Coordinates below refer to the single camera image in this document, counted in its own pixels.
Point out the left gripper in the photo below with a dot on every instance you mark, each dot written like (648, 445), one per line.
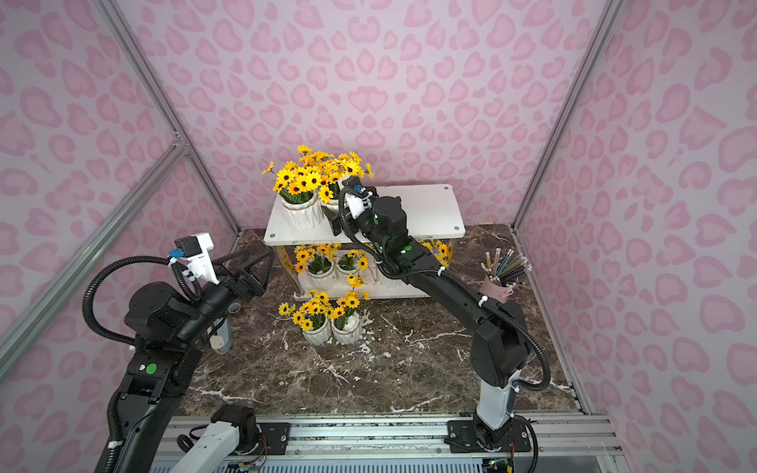
(230, 278)

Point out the sunflower pot top second-left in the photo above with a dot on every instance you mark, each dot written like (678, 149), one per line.
(335, 170)

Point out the sunflower pot second-left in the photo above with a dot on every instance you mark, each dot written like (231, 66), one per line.
(335, 170)
(352, 265)

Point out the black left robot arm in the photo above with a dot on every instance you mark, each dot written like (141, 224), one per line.
(169, 324)

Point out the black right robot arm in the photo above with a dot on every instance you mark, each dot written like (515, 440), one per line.
(504, 355)

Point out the sunflower pot bottom second-left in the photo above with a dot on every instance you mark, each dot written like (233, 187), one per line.
(352, 265)

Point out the white two-tier shelf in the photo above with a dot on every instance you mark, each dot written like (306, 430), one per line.
(398, 217)

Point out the pink pencil cup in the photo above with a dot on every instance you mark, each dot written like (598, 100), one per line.
(504, 271)

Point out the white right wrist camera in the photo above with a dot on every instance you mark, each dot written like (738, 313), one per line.
(357, 198)

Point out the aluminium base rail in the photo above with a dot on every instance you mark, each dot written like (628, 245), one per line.
(405, 442)

